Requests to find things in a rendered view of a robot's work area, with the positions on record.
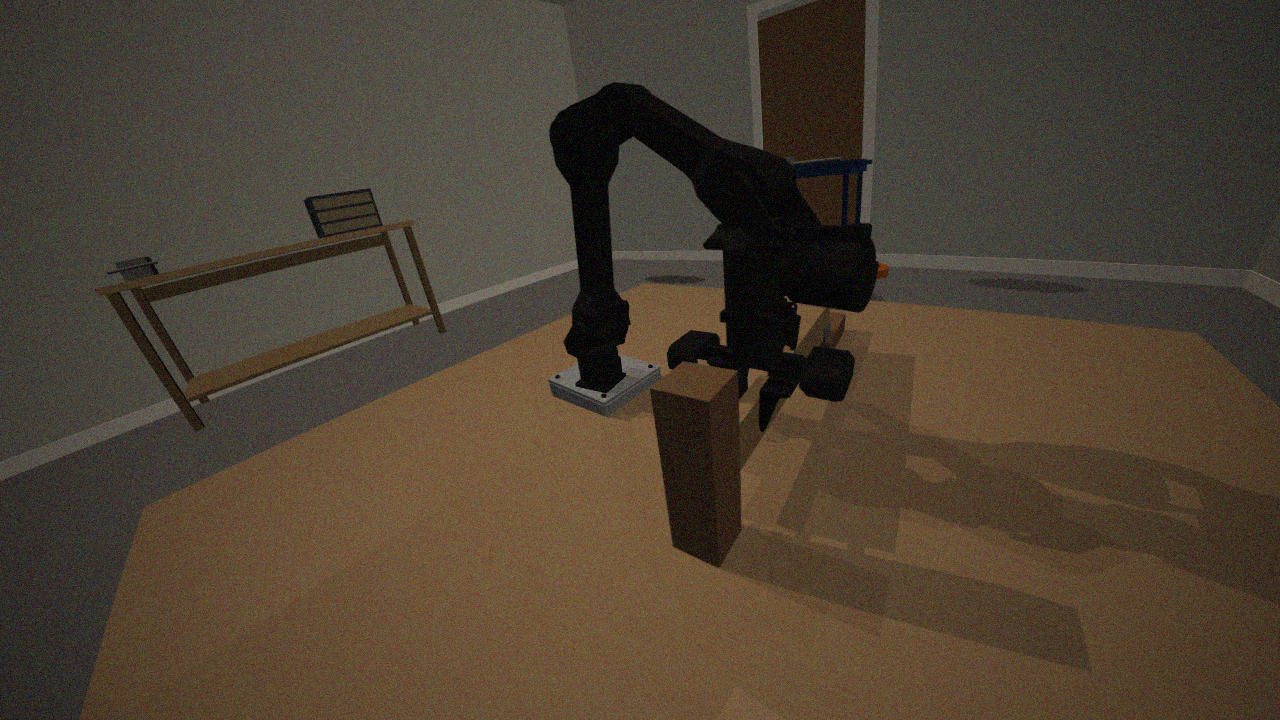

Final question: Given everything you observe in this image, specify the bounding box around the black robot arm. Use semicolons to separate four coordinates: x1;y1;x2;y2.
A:
549;82;879;393

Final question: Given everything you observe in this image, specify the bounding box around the dark brown wooden post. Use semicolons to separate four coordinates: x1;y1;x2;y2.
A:
650;361;742;568

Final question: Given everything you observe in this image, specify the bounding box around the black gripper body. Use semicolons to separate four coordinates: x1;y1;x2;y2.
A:
667;296;855;402

